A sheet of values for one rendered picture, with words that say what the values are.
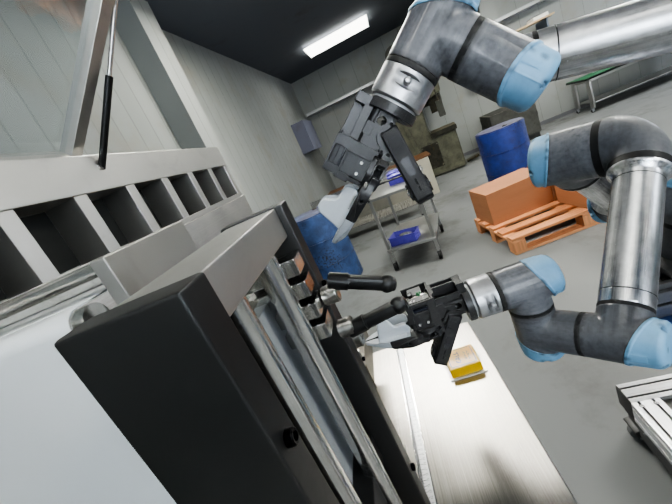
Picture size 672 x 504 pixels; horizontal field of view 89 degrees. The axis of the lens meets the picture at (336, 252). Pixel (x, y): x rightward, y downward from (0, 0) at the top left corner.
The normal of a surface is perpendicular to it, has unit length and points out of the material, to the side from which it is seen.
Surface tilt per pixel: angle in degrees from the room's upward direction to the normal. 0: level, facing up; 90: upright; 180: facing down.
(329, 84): 90
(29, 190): 90
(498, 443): 0
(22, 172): 90
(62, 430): 90
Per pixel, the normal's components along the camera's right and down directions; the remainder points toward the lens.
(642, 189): -0.41, -0.41
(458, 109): -0.14, 0.35
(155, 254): 0.91, -0.36
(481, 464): -0.40, -0.87
